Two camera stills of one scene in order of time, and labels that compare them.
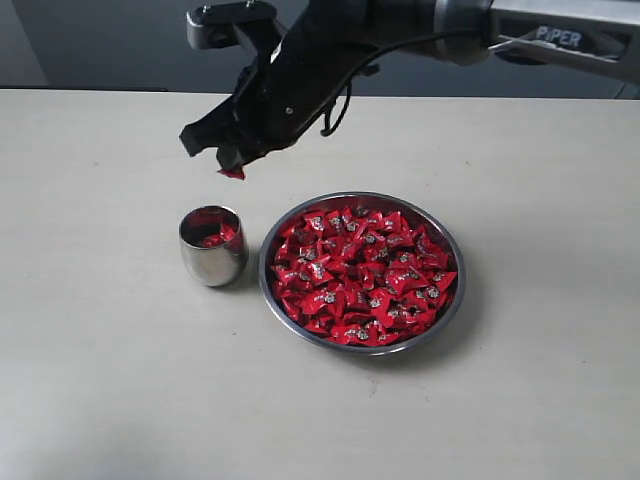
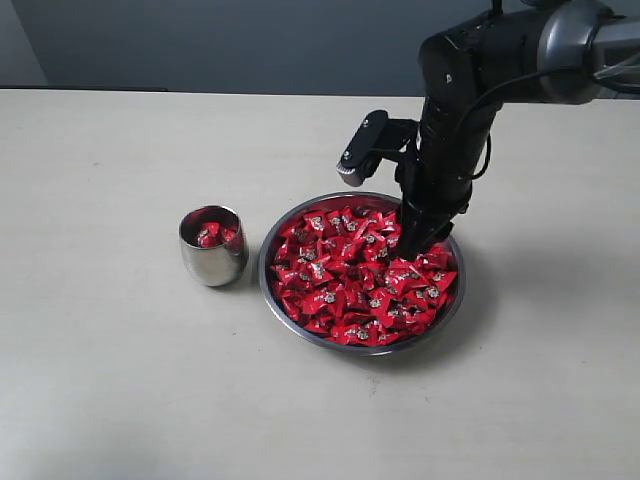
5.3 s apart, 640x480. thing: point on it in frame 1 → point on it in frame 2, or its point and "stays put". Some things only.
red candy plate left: [296, 276] stays put
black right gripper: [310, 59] → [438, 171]
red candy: [365, 332] stays put
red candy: [237, 174] → [209, 235]
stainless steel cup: [214, 245] stays put
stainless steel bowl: [366, 273] stays put
